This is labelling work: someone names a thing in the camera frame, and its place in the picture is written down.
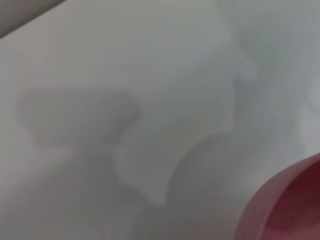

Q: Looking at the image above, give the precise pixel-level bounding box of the pink bowl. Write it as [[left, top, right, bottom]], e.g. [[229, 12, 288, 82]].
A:
[[234, 152, 320, 240]]

